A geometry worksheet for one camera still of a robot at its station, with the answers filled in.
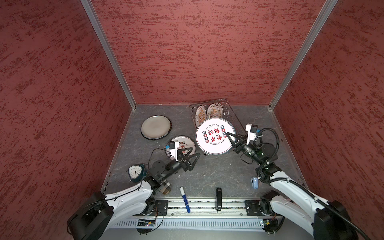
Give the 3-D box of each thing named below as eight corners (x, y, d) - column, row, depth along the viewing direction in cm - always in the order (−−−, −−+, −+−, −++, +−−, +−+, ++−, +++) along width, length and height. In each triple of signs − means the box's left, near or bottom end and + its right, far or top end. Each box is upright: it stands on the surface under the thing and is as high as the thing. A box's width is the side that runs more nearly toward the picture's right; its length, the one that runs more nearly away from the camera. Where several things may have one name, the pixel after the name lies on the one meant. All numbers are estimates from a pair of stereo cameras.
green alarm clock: (131, 184, 84) (128, 181, 79) (131, 169, 89) (128, 166, 85) (147, 179, 85) (145, 176, 81) (146, 165, 91) (144, 162, 86)
